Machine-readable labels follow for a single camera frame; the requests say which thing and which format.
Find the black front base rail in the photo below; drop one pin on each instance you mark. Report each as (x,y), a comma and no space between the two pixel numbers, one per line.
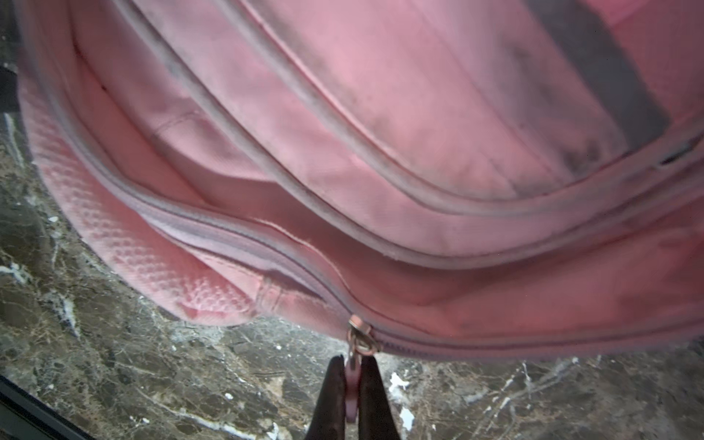
(25,417)

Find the pink student backpack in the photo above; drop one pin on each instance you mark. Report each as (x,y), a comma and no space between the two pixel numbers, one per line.
(433,179)

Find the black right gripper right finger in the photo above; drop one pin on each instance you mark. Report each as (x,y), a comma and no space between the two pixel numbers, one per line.
(375,416)

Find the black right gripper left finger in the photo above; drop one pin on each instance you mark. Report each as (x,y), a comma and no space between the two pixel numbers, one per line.
(329,417)

